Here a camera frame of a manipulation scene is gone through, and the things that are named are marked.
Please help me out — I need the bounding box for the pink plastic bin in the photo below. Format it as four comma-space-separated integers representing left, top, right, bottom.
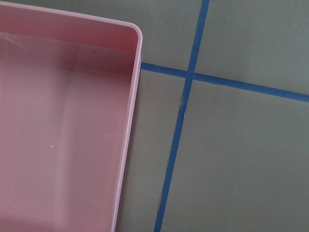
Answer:
0, 1, 142, 232

